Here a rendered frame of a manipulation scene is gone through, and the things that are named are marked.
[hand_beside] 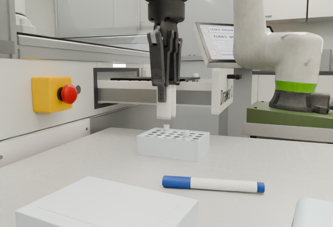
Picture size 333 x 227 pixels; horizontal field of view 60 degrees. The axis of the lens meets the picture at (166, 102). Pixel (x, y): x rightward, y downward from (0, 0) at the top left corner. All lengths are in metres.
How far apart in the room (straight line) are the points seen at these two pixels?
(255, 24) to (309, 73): 0.23
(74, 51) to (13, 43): 0.18
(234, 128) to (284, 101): 0.84
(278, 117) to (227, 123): 0.87
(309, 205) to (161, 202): 0.13
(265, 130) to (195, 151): 0.44
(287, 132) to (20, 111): 0.71
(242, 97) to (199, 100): 1.09
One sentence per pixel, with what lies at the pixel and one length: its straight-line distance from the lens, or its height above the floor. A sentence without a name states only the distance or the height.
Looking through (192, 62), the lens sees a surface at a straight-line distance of 2.55.
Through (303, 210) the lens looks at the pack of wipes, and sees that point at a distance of 0.29.
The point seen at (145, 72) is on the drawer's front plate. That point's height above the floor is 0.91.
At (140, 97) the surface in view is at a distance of 0.76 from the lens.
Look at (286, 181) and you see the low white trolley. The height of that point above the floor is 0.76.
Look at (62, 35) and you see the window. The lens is 0.74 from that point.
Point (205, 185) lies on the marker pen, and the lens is 0.41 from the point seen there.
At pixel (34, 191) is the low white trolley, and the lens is 0.45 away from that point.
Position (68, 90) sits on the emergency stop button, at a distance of 0.60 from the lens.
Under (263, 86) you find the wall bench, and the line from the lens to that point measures 3.71.
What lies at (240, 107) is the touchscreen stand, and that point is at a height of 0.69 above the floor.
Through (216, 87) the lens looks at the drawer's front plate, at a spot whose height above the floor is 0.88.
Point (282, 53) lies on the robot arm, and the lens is 1.00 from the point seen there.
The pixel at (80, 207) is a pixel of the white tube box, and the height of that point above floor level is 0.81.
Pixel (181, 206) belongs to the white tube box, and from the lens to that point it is 0.26.
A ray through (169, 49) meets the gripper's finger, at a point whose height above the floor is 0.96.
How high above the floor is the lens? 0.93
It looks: 7 degrees down
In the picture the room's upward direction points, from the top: straight up
